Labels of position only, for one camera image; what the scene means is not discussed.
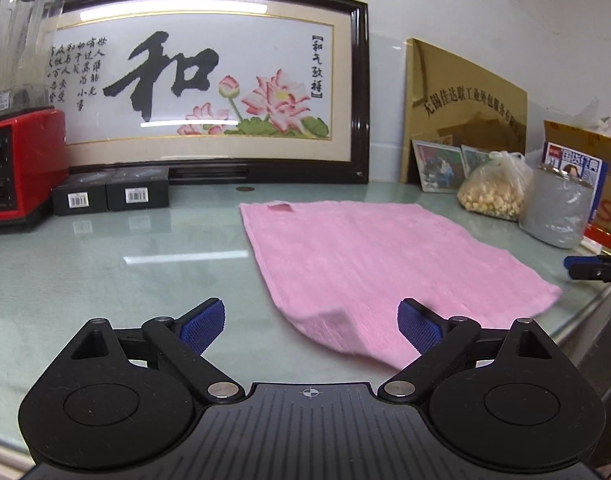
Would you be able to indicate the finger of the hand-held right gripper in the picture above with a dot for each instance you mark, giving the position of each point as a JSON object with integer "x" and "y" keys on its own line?
{"x": 593, "y": 267}

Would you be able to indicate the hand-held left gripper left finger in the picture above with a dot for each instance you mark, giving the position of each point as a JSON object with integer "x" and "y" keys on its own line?
{"x": 205, "y": 325}

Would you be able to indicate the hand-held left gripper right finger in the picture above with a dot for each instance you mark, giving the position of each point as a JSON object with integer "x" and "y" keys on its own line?
{"x": 419, "y": 327}

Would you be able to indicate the pink towel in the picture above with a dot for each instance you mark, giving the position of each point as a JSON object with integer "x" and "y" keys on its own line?
{"x": 360, "y": 260}

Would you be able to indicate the grey cup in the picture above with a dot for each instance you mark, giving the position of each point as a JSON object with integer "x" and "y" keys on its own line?
{"x": 555, "y": 205}

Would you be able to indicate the magazine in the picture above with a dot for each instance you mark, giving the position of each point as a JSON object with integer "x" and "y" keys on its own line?
{"x": 578, "y": 160}

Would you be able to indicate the bag of popcorn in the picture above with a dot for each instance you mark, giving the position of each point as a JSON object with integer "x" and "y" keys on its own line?
{"x": 493, "y": 190}

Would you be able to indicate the brass coin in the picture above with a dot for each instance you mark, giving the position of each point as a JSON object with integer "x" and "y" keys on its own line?
{"x": 245, "y": 189}

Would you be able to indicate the white plastic bag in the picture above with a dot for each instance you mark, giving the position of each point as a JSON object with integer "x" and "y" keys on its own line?
{"x": 603, "y": 120}

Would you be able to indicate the black box with barcode label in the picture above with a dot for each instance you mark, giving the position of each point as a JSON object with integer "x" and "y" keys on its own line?
{"x": 138, "y": 190}
{"x": 80, "y": 195}

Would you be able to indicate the gold plaque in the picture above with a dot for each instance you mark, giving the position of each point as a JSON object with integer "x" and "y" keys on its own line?
{"x": 465, "y": 95}

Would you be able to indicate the framed lotus cross-stitch picture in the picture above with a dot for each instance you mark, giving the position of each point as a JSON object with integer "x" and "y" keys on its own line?
{"x": 210, "y": 90}

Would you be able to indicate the clear blender jar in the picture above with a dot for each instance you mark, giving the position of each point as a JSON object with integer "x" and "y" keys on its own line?
{"x": 25, "y": 50}

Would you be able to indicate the large photo frame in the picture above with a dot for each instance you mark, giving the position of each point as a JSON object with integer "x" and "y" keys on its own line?
{"x": 438, "y": 167}

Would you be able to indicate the small photo frame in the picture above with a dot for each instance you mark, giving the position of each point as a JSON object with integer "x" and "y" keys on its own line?
{"x": 473, "y": 157}

